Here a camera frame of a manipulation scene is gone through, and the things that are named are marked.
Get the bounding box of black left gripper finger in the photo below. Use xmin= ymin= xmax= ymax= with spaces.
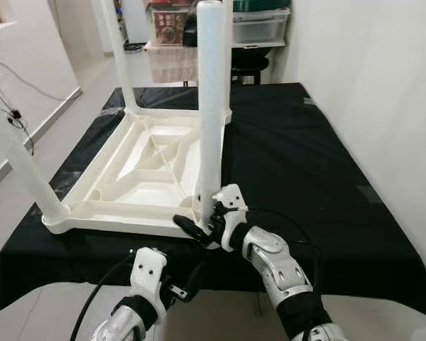
xmin=173 ymin=241 xmax=201 ymax=266
xmin=189 ymin=257 xmax=217 ymax=291

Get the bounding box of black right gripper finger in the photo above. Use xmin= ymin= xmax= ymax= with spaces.
xmin=174 ymin=215 xmax=215 ymax=244

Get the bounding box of white plastic children table top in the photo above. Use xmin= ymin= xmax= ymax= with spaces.
xmin=43 ymin=107 xmax=234 ymax=251

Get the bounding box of white plastic table leg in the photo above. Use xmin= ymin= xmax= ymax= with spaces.
xmin=197 ymin=0 xmax=229 ymax=217
xmin=0 ymin=92 xmax=70 ymax=224
xmin=99 ymin=0 xmax=141 ymax=116
xmin=224 ymin=0 xmax=234 ymax=123

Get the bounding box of black tablecloth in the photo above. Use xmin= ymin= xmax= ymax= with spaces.
xmin=0 ymin=83 xmax=426 ymax=318

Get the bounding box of clear adhesive tape strip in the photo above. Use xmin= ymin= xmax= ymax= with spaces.
xmin=58 ymin=165 xmax=87 ymax=184

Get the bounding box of black round stool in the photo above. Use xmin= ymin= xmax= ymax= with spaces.
xmin=231 ymin=51 xmax=272 ymax=85

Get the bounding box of beige cloth covered side table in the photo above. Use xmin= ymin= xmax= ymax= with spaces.
xmin=148 ymin=43 xmax=200 ymax=85

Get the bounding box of black bowl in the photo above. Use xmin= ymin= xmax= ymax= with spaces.
xmin=231 ymin=41 xmax=286 ymax=53

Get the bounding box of dark crumpled bag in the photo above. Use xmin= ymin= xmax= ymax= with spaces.
xmin=183 ymin=14 xmax=200 ymax=48

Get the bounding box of clear plastic storage box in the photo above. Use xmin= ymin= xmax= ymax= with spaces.
xmin=232 ymin=9 xmax=292 ymax=45

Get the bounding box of red printed box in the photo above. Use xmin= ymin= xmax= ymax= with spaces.
xmin=151 ymin=7 xmax=192 ymax=47

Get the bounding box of dark green basin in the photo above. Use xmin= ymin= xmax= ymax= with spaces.
xmin=232 ymin=0 xmax=292 ymax=11

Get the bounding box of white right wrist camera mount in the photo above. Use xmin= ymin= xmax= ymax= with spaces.
xmin=212 ymin=185 xmax=251 ymax=252

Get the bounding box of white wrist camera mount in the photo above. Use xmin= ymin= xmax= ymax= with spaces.
xmin=130 ymin=247 xmax=169 ymax=322
xmin=212 ymin=185 xmax=251 ymax=252

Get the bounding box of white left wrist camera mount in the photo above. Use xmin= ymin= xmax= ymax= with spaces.
xmin=130 ymin=247 xmax=169 ymax=322

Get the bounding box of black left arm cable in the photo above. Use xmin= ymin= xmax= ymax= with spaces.
xmin=70 ymin=250 xmax=137 ymax=341

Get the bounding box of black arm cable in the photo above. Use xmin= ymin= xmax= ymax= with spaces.
xmin=70 ymin=250 xmax=137 ymax=341
xmin=252 ymin=208 xmax=326 ymax=303

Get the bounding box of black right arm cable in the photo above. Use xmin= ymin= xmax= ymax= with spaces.
xmin=252 ymin=208 xmax=326 ymax=303

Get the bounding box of black wall power cable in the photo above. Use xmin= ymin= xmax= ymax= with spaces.
xmin=0 ymin=67 xmax=36 ymax=156

